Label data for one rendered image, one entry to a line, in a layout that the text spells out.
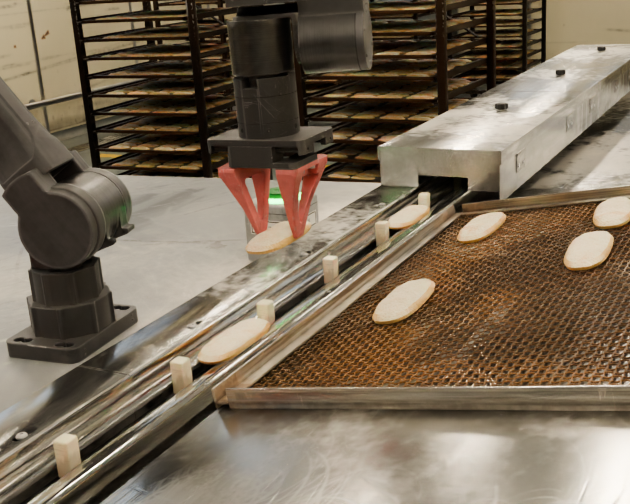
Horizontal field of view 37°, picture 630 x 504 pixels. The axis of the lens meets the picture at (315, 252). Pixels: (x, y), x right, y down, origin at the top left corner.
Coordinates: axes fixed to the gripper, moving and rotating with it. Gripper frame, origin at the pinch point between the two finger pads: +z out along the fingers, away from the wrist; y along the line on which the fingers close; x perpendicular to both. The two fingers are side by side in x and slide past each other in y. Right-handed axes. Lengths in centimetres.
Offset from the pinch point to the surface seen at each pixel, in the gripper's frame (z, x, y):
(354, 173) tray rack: 55, -237, 107
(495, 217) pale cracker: 3.3, -17.6, -15.8
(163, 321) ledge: 7.3, 8.3, 8.8
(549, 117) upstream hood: 3, -70, -8
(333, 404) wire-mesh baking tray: 3.5, 25.4, -17.9
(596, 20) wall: 43, -700, 110
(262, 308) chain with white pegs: 7.2, 3.2, 0.9
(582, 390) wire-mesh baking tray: 0.1, 25.5, -33.9
